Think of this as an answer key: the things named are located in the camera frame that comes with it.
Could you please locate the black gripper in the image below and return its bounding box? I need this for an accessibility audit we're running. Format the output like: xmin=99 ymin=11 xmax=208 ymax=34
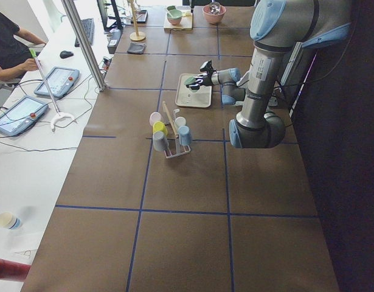
xmin=189 ymin=72 xmax=212 ymax=92

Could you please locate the green cup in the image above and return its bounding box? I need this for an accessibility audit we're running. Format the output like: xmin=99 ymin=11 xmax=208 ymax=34
xmin=184 ymin=77 xmax=199 ymax=88

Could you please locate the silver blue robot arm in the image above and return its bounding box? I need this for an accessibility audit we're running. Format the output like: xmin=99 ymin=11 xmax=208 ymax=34
xmin=184 ymin=1 xmax=351 ymax=148

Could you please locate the beige plastic tray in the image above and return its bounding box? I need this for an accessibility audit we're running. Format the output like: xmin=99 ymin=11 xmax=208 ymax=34
xmin=175 ymin=73 xmax=212 ymax=108

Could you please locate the white cup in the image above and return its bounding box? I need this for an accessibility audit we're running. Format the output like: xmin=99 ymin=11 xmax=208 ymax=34
xmin=175 ymin=116 xmax=187 ymax=128

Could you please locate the blue cup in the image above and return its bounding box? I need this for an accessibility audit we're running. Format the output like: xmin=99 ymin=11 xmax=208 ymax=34
xmin=178 ymin=125 xmax=192 ymax=146

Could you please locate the pink cup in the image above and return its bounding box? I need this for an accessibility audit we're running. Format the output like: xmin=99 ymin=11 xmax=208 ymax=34
xmin=149 ymin=111 xmax=164 ymax=126

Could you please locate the yellow cup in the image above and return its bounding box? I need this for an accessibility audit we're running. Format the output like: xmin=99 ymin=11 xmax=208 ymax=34
xmin=153 ymin=121 xmax=168 ymax=136

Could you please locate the white cup rack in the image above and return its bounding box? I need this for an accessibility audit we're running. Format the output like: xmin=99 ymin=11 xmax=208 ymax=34
xmin=162 ymin=101 xmax=191 ymax=159

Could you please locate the grey cup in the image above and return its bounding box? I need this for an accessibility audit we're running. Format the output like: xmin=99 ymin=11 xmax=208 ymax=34
xmin=152 ymin=131 xmax=169 ymax=151

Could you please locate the metal tray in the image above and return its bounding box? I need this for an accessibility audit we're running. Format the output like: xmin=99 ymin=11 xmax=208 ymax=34
xmin=126 ymin=10 xmax=148 ymax=24

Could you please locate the paper cup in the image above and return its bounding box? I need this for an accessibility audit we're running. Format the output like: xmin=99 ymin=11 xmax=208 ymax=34
xmin=0 ymin=212 xmax=21 ymax=230

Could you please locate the bamboo cutting board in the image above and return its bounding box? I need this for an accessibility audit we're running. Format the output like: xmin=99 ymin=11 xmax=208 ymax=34
xmin=163 ymin=10 xmax=193 ymax=30

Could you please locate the green bowl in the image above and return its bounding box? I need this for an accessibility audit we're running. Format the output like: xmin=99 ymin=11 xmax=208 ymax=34
xmin=167 ymin=9 xmax=182 ymax=26

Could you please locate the pink bowl with ice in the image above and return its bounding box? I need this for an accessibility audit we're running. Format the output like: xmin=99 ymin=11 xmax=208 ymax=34
xmin=203 ymin=5 xmax=226 ymax=24

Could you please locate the folded grey cloth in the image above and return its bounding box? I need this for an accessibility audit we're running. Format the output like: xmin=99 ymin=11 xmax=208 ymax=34
xmin=126 ymin=42 xmax=146 ymax=55

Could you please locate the metal ice scoop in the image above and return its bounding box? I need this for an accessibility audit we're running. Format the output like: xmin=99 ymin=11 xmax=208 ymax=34
xmin=209 ymin=1 xmax=221 ymax=15

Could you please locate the wooden mug tree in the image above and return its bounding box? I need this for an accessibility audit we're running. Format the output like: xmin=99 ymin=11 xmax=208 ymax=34
xmin=128 ymin=0 xmax=146 ymax=42

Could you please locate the black box with label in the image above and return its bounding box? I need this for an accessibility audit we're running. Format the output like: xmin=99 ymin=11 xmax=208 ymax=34
xmin=106 ymin=29 xmax=122 ymax=54

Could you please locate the black monitor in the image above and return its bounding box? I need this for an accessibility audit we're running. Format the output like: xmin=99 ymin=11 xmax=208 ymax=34
xmin=97 ymin=0 xmax=123 ymax=33

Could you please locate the black keyboard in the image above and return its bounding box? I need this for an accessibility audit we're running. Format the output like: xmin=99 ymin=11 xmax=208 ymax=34
xmin=80 ymin=18 xmax=95 ymax=46

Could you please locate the black computer mouse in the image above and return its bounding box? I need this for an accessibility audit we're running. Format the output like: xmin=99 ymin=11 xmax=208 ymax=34
xmin=60 ymin=50 xmax=74 ymax=59

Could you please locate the upper teach pendant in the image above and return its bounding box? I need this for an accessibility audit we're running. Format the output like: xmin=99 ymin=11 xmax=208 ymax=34
xmin=46 ymin=66 xmax=80 ymax=99

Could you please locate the teach pendant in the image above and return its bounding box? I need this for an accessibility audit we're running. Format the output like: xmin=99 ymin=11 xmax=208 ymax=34
xmin=46 ymin=66 xmax=80 ymax=99
xmin=0 ymin=96 xmax=49 ymax=136

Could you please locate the white reacher grabber stick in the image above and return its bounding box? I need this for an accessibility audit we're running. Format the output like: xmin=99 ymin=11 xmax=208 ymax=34
xmin=29 ymin=48 xmax=76 ymax=132

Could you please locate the lower teach pendant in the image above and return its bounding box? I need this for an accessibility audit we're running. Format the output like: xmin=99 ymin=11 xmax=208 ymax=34
xmin=0 ymin=96 xmax=49 ymax=136

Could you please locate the seated person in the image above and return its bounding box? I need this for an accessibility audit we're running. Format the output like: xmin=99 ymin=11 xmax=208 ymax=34
xmin=0 ymin=12 xmax=47 ymax=82

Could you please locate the red object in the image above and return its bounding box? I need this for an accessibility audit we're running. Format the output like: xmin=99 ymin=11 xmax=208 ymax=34
xmin=0 ymin=259 xmax=31 ymax=282

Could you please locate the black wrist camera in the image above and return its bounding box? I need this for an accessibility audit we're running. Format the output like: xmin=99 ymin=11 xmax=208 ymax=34
xmin=199 ymin=60 xmax=214 ymax=74

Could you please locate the aluminium frame post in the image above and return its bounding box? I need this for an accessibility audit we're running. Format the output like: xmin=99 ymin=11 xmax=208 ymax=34
xmin=61 ymin=0 xmax=106 ymax=92

